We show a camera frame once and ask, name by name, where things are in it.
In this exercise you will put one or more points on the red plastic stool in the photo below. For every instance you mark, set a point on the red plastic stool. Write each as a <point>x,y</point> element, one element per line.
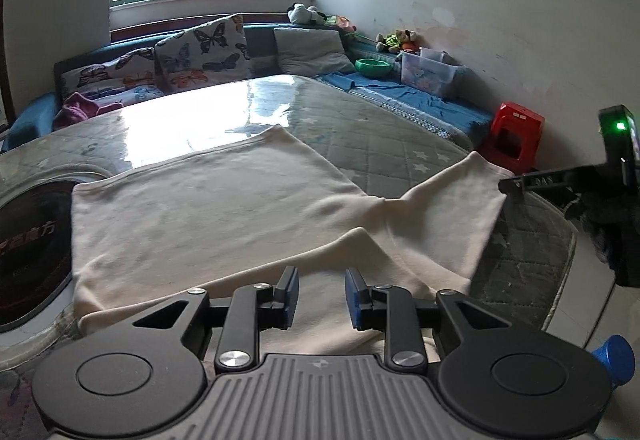
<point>515,120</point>

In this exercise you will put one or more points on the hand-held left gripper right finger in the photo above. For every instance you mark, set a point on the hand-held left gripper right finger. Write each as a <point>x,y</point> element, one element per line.
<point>355,301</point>

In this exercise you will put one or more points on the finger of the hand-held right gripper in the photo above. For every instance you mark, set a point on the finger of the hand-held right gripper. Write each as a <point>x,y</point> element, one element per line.
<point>550,180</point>

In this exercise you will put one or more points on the long butterfly print pillow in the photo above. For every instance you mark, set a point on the long butterfly print pillow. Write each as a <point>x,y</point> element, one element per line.
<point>110,68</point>

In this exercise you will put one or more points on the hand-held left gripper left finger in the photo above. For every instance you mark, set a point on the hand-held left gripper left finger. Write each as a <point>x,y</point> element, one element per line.
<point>287,296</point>

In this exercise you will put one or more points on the blue round plastic object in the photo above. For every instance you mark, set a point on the blue round plastic object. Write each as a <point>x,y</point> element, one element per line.
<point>615,357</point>

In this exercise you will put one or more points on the grey pillow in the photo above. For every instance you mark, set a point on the grey pillow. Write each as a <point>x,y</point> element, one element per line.
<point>310,50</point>

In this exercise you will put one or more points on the panda plush toy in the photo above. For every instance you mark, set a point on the panda plush toy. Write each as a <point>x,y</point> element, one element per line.
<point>302,14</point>

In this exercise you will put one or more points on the blue corner sofa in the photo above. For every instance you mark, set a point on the blue corner sofa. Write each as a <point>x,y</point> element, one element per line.
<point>260,40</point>

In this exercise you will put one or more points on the cream sweatshirt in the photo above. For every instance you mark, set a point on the cream sweatshirt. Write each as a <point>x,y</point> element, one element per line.
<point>200,200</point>

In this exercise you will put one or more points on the black round induction cooktop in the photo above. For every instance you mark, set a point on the black round induction cooktop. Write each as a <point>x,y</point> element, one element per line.
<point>30,260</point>

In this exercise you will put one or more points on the blue sofa cover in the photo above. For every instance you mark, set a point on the blue sofa cover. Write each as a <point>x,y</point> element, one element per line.
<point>400,100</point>

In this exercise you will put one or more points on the green plastic basin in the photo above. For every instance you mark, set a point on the green plastic basin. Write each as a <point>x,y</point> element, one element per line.
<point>372,68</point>

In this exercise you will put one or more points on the pink green plush toy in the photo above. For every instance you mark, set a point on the pink green plush toy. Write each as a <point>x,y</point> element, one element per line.
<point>342,24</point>

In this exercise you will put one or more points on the brown plush toy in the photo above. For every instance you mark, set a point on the brown plush toy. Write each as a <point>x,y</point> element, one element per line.
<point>409,40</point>

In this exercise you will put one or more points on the large butterfly print pillow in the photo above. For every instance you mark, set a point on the large butterfly print pillow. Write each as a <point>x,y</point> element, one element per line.
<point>200,50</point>

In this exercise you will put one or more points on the purple garment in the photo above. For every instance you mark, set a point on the purple garment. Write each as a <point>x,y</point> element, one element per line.
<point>75,110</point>

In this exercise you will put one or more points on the clear plastic storage box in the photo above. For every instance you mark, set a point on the clear plastic storage box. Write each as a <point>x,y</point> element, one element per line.
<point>430,75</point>

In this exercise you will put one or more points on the green yellow plush toy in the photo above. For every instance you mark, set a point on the green yellow plush toy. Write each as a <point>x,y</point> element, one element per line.
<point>391,43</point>

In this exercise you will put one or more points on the flat butterfly print cushion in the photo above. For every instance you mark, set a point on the flat butterfly print cushion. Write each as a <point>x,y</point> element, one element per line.
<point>140,94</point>

